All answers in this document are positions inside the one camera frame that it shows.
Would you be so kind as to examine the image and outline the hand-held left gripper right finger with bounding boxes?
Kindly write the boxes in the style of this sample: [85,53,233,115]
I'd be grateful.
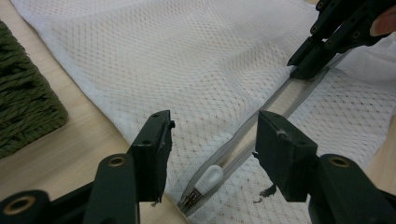
[253,109,396,224]

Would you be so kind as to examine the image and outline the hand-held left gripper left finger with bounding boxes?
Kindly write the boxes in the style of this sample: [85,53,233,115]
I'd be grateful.
[83,109,176,224]

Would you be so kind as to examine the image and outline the white mesh laundry bag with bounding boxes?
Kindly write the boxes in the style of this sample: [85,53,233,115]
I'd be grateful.
[10,0,396,224]

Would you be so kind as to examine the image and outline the green woven basket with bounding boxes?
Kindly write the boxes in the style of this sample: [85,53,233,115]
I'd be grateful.
[0,20,69,160]

